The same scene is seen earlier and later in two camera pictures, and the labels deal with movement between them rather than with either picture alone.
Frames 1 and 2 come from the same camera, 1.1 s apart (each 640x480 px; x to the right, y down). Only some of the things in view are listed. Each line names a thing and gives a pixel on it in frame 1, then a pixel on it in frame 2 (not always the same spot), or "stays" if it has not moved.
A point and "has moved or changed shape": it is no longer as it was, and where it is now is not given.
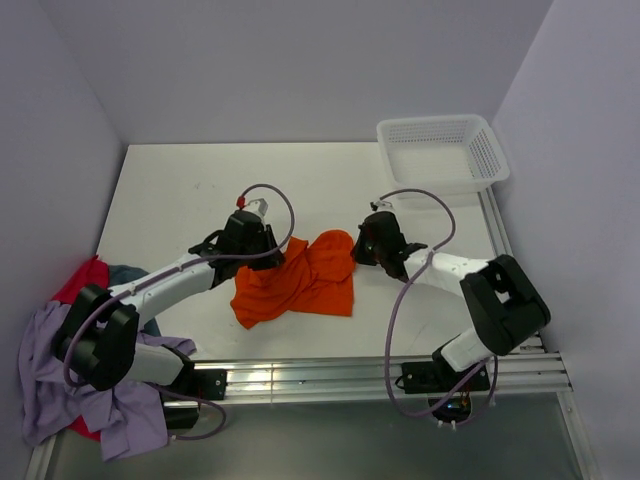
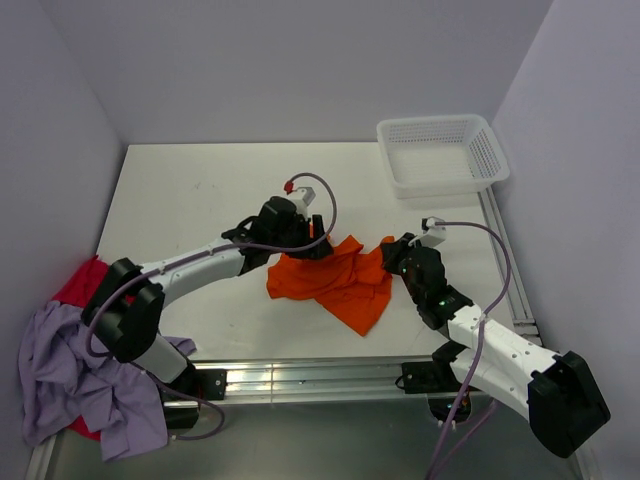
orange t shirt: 316,278 has moved or changed shape
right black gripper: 358,251 → 392,251
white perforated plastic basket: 454,154 stays
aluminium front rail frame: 262,382 stays
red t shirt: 92,272 stays
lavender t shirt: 128,418 stays
